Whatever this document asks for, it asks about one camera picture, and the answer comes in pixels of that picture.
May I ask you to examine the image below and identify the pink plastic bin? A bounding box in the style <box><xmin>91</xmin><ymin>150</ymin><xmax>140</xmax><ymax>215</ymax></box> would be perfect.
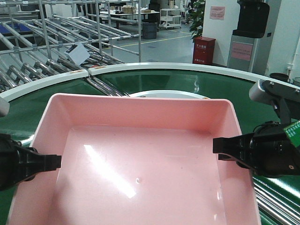
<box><xmin>7</xmin><ymin>94</ymin><xmax>261</xmax><ymax>225</ymax></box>

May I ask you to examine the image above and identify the pink wall notice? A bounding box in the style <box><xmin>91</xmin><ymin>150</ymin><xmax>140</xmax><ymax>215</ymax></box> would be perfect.
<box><xmin>210</xmin><ymin>6</ymin><xmax>225</xmax><ymax>20</ymax></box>

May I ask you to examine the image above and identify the red fire extinguisher box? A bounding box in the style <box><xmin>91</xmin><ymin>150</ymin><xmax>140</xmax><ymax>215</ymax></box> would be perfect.
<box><xmin>192</xmin><ymin>37</ymin><xmax>216</xmax><ymax>65</ymax></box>

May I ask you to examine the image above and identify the grey storage crate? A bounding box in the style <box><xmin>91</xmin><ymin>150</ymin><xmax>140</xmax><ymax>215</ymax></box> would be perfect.
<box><xmin>142</xmin><ymin>22</ymin><xmax>157</xmax><ymax>39</ymax></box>

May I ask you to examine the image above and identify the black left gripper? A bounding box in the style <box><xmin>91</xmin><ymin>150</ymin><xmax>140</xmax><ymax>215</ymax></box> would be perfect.
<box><xmin>0</xmin><ymin>134</ymin><xmax>62</xmax><ymax>191</ymax></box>

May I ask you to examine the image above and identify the white outer conveyor rim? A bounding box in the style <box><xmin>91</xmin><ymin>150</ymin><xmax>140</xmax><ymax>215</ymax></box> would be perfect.
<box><xmin>0</xmin><ymin>62</ymin><xmax>300</xmax><ymax>104</ymax></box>

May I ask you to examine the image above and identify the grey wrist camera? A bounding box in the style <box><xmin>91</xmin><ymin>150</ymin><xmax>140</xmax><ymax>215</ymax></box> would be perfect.
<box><xmin>0</xmin><ymin>97</ymin><xmax>10</xmax><ymax>117</ymax></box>
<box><xmin>249</xmin><ymin>80</ymin><xmax>300</xmax><ymax>105</ymax></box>

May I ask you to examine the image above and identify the green circuit board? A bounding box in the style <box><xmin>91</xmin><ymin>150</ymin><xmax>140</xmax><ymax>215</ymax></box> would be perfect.
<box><xmin>283</xmin><ymin>121</ymin><xmax>300</xmax><ymax>148</ymax></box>

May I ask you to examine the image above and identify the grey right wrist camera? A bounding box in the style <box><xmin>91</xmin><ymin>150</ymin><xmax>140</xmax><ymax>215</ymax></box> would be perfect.
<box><xmin>249</xmin><ymin>80</ymin><xmax>300</xmax><ymax>105</ymax></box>

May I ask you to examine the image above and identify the white inner conveyor ring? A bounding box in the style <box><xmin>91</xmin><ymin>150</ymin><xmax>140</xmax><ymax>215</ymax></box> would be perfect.
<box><xmin>128</xmin><ymin>90</ymin><xmax>209</xmax><ymax>99</ymax></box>

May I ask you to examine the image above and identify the white control box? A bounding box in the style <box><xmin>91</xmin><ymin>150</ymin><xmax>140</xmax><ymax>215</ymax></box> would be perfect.
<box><xmin>64</xmin><ymin>42</ymin><xmax>90</xmax><ymax>65</ymax></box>

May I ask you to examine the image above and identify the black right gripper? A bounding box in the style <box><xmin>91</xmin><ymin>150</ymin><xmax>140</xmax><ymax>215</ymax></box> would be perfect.
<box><xmin>213</xmin><ymin>121</ymin><xmax>300</xmax><ymax>177</ymax></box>

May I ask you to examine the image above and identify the metal roller conveyor rack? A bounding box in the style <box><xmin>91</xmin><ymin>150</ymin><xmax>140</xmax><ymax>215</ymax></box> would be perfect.
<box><xmin>0</xmin><ymin>0</ymin><xmax>142</xmax><ymax>92</ymax></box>

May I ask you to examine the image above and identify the green potted plant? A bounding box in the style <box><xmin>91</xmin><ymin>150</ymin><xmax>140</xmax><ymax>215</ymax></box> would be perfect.
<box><xmin>189</xmin><ymin>0</ymin><xmax>206</xmax><ymax>39</ymax></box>

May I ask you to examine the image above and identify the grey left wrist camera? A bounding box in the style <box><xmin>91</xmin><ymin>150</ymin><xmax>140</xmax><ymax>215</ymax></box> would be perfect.
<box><xmin>0</xmin><ymin>97</ymin><xmax>10</xmax><ymax>117</ymax></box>

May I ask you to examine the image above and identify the white wire cart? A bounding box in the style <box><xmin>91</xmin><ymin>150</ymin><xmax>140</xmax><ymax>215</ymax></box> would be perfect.
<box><xmin>159</xmin><ymin>8</ymin><xmax>181</xmax><ymax>30</ymax></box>

